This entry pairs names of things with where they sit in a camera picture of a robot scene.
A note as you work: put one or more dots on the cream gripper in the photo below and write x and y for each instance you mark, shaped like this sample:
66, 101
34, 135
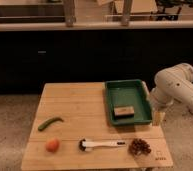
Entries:
158, 117

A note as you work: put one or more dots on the wooden block eraser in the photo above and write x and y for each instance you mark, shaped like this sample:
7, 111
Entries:
123, 111

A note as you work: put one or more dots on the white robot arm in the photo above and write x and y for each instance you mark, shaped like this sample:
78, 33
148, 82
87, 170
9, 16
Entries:
173, 83

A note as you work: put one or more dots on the green plastic tray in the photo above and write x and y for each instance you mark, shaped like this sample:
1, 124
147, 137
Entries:
125, 93

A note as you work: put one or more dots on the brown grape bunch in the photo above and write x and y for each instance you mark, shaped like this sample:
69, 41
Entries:
139, 146

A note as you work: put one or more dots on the wooden table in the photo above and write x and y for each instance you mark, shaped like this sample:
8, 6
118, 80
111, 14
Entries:
82, 106

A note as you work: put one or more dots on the orange tomato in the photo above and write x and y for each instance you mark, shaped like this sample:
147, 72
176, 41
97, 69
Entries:
52, 145

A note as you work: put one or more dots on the green chili pepper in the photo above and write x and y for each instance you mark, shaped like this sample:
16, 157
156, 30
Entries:
46, 123

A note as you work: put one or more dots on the white handled dish brush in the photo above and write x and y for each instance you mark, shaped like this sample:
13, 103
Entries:
88, 145

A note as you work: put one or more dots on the right metal post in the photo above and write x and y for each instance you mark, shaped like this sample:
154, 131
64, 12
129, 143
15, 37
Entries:
127, 5

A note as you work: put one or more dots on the metal post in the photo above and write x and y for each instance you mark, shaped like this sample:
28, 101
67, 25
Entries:
69, 11
127, 5

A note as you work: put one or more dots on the left metal post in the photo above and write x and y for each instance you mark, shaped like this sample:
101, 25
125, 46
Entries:
69, 11

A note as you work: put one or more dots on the black cabinet wall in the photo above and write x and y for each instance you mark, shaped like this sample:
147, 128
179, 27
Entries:
31, 59

